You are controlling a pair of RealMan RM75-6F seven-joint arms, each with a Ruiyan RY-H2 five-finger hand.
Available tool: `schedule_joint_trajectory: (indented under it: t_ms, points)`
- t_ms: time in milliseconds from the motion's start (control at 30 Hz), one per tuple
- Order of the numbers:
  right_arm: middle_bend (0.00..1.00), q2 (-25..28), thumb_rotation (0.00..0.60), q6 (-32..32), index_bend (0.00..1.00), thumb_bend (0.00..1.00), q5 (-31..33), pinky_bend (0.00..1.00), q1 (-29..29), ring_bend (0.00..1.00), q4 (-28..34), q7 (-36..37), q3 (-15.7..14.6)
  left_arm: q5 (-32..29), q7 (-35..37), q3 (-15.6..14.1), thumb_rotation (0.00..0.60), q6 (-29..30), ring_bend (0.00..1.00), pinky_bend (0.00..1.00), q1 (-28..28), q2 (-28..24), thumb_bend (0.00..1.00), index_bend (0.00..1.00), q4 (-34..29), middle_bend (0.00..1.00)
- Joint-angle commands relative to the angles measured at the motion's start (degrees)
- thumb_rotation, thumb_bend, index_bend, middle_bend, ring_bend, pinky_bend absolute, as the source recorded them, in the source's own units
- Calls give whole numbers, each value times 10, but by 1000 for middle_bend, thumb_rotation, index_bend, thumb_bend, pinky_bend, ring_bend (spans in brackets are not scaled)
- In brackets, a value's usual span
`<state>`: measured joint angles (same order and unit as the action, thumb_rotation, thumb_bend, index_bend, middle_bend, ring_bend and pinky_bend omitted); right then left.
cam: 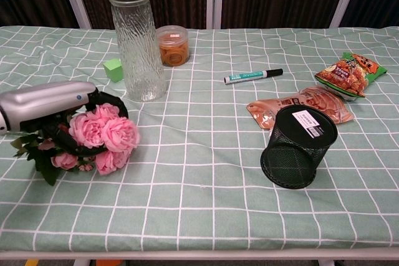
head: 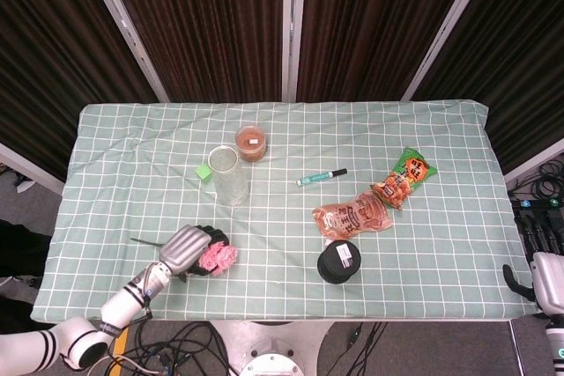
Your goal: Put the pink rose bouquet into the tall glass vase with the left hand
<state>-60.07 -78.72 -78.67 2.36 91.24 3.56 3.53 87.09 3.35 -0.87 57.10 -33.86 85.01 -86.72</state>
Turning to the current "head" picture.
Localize teal marker with black cap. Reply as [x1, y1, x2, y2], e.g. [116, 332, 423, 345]
[295, 167, 349, 188]

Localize pink artificial flower bouquet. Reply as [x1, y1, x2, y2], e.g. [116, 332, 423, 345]
[130, 237, 239, 284]

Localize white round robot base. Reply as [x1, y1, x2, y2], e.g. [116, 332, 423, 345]
[211, 321, 336, 376]

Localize green orange snack bag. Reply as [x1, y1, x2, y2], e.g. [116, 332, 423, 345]
[369, 146, 438, 212]

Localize white floor cable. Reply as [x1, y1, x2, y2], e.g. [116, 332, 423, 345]
[86, 351, 160, 376]

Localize orange-brown candle jar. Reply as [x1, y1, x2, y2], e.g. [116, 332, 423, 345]
[234, 125, 268, 164]

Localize green white checked tablecloth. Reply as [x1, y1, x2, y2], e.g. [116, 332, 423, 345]
[31, 100, 539, 323]

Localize coiled black cables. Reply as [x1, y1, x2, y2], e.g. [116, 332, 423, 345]
[506, 159, 564, 201]

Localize grey partition frame post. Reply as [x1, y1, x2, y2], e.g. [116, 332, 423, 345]
[78, 0, 171, 103]
[400, 0, 501, 102]
[281, 0, 308, 103]
[503, 137, 564, 183]
[0, 142, 66, 195]

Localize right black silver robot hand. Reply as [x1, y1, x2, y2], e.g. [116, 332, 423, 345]
[502, 217, 564, 316]

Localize black mesh pen holder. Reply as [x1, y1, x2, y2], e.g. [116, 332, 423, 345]
[316, 240, 362, 284]

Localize orange pink snack packet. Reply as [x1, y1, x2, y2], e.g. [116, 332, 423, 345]
[312, 189, 394, 240]

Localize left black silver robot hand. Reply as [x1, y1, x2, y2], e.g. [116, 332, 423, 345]
[158, 224, 231, 283]

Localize black floor cable bundle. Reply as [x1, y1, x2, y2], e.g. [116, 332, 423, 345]
[118, 321, 234, 376]

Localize black cable with green light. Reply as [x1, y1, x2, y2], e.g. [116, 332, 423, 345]
[341, 321, 389, 376]

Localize dark brown corrugated partition panel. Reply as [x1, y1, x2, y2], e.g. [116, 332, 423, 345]
[412, 0, 564, 174]
[99, 0, 286, 104]
[0, 0, 160, 181]
[296, 0, 479, 103]

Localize clear textured glass vase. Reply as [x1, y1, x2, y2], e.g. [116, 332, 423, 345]
[207, 145, 250, 207]

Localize black electronics box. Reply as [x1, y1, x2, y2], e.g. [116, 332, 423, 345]
[510, 197, 564, 221]

